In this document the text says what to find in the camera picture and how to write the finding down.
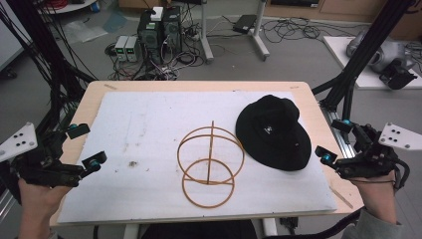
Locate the grey power supply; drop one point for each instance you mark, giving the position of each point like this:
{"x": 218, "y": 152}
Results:
{"x": 132, "y": 49}
{"x": 120, "y": 48}

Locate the blue tape roll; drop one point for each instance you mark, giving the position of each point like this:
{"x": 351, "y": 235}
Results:
{"x": 95, "y": 6}

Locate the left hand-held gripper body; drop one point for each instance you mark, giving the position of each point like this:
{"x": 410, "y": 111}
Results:
{"x": 40, "y": 166}

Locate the black computer tower green label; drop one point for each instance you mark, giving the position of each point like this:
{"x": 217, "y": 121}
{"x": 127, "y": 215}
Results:
{"x": 151, "y": 40}

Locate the teal sheet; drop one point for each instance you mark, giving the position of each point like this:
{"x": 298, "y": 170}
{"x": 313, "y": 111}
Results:
{"x": 114, "y": 21}

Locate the white cabinet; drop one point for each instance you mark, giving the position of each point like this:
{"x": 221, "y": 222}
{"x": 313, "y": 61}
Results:
{"x": 8, "y": 36}

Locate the clear plastic sheet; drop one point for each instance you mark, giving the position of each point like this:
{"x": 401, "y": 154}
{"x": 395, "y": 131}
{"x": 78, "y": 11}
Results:
{"x": 84, "y": 31}

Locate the grey rounded device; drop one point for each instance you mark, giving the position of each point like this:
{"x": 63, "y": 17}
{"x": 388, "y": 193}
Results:
{"x": 384, "y": 49}

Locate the white metal stand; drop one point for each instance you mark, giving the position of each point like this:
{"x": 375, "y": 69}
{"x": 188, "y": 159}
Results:
{"x": 207, "y": 43}

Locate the person's right hand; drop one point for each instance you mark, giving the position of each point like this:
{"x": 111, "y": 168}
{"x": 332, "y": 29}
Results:
{"x": 378, "y": 191}

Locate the black device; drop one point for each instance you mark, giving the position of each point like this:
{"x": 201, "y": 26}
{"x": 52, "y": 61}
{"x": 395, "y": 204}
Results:
{"x": 396, "y": 75}

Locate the black plug block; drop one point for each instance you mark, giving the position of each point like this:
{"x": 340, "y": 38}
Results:
{"x": 289, "y": 224}

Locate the white table leg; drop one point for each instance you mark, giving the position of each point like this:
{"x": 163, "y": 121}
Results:
{"x": 269, "y": 227}
{"x": 131, "y": 232}

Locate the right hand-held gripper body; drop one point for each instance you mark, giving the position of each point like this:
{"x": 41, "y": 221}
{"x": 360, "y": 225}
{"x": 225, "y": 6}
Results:
{"x": 375, "y": 159}

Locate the black bucket hat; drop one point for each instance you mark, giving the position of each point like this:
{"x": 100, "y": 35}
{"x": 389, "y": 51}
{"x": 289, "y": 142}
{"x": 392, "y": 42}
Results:
{"x": 265, "y": 146}

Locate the person's left hand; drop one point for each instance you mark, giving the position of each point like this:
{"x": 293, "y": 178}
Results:
{"x": 38, "y": 197}

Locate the white platform board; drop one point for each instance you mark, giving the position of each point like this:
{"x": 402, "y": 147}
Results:
{"x": 338, "y": 53}

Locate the white box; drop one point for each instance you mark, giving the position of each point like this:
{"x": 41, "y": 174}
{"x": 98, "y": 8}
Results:
{"x": 157, "y": 14}

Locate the white foam mat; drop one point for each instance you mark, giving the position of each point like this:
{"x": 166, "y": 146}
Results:
{"x": 149, "y": 116}

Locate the round white table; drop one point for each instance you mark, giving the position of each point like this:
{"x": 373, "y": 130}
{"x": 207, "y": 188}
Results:
{"x": 69, "y": 7}

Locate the aluminium rail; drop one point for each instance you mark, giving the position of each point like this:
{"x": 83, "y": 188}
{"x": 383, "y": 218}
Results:
{"x": 338, "y": 139}

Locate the thin wooden stick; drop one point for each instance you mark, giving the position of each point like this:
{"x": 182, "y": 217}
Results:
{"x": 341, "y": 197}

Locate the flat black box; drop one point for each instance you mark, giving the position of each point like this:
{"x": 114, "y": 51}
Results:
{"x": 245, "y": 23}

